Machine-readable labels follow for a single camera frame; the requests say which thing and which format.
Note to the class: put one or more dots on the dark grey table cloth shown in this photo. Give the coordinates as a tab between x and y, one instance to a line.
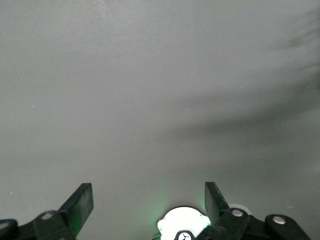
125	87

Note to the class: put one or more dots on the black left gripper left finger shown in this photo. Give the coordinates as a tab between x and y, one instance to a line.
77	207

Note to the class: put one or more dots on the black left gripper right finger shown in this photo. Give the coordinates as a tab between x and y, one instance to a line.
220	225

